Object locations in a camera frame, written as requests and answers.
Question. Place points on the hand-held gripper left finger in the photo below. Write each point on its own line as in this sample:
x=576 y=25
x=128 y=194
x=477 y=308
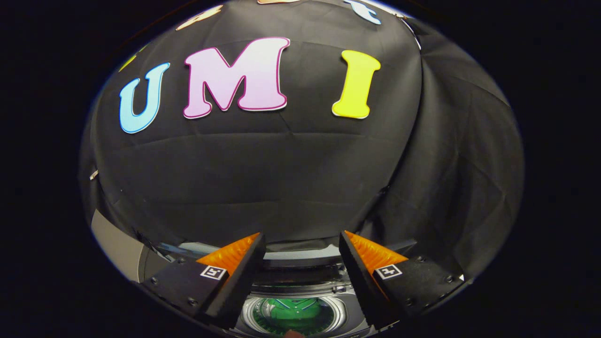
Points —
x=242 y=281

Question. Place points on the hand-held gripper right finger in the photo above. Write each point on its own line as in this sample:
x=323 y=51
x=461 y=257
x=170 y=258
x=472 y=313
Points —
x=364 y=281

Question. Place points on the grey washing machine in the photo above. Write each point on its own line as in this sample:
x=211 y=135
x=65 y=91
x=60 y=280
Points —
x=300 y=282

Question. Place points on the green polo shirt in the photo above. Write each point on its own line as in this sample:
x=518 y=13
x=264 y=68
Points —
x=293 y=314

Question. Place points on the black backdrop cloth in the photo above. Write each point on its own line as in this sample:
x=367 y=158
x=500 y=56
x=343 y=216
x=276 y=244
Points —
x=281 y=178

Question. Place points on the silver clip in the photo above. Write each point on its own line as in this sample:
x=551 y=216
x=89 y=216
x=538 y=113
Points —
x=94 y=174

